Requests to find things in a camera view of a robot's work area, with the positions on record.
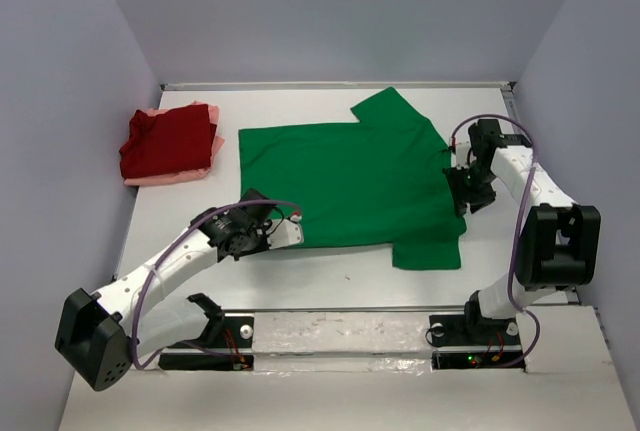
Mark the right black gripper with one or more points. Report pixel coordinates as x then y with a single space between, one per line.
463 196

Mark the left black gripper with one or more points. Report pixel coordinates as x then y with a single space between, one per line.
264 230

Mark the green t shirt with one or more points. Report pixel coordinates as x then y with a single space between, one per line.
376 180

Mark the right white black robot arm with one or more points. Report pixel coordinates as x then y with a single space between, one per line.
555 239

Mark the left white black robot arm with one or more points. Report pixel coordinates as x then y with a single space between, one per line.
127 323

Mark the folded pink t shirt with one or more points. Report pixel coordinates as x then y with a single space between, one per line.
200 171

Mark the folded dark red t shirt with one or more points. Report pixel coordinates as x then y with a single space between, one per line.
167 141

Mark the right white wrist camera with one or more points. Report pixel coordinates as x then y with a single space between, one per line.
462 156

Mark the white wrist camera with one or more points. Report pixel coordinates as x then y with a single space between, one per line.
462 156
285 232

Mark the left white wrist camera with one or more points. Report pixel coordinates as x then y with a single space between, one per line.
285 232

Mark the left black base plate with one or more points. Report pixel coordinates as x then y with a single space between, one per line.
224 348

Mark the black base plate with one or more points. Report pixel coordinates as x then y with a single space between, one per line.
224 348
458 345

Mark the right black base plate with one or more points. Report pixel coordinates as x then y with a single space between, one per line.
458 345

